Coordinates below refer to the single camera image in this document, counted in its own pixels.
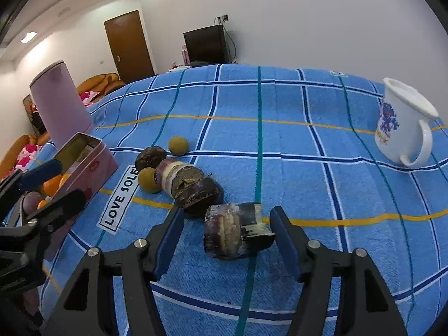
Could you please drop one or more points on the white television stand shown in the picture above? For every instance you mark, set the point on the white television stand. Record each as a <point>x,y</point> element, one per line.
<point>180,67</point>

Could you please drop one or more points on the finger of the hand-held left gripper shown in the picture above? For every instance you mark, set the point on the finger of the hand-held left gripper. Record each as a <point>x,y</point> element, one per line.
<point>63,203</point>
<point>42,171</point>

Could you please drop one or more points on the dark patterned object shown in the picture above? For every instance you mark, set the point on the dark patterned object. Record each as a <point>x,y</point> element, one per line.
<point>33,115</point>

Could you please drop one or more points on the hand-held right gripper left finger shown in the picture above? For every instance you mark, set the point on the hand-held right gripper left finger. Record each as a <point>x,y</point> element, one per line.
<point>168,245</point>

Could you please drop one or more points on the rectangular ceiling lamp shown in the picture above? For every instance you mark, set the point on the rectangular ceiling lamp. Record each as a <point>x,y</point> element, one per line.
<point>28,37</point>

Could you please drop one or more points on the pink metal tin box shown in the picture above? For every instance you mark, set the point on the pink metal tin box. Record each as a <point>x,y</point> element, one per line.
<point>94,168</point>

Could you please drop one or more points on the pink floral cushion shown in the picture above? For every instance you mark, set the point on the pink floral cushion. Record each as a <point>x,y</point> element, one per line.
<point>89,97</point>

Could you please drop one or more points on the small dark round taro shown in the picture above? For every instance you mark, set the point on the small dark round taro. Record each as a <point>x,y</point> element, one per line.
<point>150,157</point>

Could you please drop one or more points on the brown sofa with pink cushions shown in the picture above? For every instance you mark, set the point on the brown sofa with pink cushions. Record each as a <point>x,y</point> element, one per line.
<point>10,154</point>

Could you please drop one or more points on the brown wooden door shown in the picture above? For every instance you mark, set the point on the brown wooden door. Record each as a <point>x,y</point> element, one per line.
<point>129,45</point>

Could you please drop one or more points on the orange brown armchair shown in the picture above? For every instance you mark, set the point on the orange brown armchair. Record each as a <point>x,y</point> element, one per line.
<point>105,82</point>

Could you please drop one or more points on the black television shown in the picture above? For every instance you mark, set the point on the black television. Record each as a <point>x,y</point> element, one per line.
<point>204,43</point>

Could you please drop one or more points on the pink electric kettle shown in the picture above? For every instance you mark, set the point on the pink electric kettle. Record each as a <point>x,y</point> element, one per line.
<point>59,112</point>

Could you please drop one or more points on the purple round radish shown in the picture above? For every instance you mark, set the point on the purple round radish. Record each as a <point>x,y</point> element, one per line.
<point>31,201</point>

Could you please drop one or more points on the blue plaid blanket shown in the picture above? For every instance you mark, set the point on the blue plaid blanket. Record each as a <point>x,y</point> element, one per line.
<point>280,129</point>

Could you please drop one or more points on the white mug with blue print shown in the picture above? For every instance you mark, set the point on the white mug with blue print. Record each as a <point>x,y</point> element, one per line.
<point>399,129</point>

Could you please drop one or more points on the cut taro piece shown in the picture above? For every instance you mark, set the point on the cut taro piece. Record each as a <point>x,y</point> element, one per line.
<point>231,231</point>

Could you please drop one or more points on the orange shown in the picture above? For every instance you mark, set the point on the orange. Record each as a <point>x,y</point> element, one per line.
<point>42,204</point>
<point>65,180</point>
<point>52,185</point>

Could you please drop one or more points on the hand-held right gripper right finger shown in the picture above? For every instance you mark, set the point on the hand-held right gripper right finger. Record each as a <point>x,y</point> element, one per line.
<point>283,245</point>

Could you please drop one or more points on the small yellow round fruit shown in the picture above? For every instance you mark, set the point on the small yellow round fruit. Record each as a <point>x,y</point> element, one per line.
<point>178,145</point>
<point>148,180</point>

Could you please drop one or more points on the striped purple taro piece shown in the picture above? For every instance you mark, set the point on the striped purple taro piece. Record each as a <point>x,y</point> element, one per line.
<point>168,175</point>

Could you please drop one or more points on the wall power outlet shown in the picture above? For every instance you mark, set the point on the wall power outlet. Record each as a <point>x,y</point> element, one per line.
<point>222,17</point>

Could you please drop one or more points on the dark brown taro corm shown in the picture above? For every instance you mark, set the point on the dark brown taro corm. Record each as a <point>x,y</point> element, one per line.
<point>199,196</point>

